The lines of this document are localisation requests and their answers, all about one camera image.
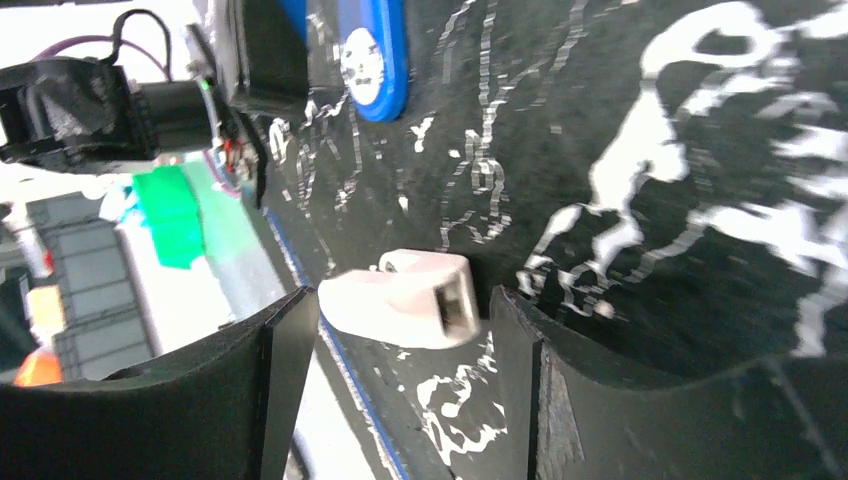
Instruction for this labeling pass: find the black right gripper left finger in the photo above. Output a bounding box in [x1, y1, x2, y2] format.
[1, 287, 319, 479]

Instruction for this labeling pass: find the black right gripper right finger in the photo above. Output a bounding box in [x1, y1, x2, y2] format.
[489, 286, 847, 479]

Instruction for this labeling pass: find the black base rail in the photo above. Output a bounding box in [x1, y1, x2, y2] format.
[0, 0, 313, 200]

